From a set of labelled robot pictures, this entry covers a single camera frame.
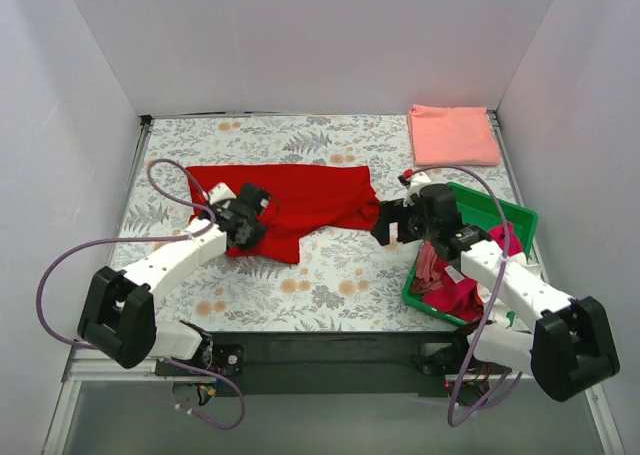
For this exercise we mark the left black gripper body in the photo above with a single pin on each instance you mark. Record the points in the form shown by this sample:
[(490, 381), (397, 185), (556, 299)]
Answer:
[(251, 230)]

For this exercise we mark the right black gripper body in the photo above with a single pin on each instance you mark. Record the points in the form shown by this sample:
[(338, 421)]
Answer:
[(388, 223)]

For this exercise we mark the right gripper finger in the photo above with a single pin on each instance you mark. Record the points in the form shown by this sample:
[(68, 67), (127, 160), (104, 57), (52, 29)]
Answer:
[(382, 231), (392, 211)]

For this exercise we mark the red t shirt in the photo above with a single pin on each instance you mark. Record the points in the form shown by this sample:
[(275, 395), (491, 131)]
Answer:
[(308, 197)]

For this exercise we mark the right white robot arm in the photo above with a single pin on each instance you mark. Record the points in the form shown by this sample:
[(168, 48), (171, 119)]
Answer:
[(568, 346)]

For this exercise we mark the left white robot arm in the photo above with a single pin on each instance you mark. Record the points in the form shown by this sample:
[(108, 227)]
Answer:
[(119, 313)]

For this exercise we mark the green plastic basket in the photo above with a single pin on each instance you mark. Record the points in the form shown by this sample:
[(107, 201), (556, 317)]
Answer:
[(479, 209)]

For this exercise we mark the dusty pink shirt in basket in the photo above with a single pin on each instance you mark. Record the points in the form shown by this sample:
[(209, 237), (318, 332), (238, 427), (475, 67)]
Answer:
[(430, 275)]

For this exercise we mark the folded pink t shirt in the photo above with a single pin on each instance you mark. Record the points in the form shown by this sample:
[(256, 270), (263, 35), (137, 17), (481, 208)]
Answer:
[(452, 136)]

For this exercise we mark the magenta shirt in basket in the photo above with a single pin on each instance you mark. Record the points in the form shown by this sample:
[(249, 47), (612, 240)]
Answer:
[(460, 294)]

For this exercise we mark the white shirt in basket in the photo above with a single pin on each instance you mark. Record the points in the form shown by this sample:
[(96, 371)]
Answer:
[(502, 314)]

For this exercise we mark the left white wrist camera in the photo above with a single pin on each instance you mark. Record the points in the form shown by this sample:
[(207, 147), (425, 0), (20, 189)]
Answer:
[(220, 193)]

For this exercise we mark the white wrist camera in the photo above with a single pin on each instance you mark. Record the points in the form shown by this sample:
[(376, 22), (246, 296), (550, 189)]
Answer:
[(414, 182), (220, 193)]

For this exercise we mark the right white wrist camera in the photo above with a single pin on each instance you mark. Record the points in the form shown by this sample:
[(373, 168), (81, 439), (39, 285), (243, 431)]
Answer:
[(414, 182)]

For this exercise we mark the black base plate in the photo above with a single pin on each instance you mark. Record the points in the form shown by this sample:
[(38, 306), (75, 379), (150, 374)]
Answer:
[(289, 363)]

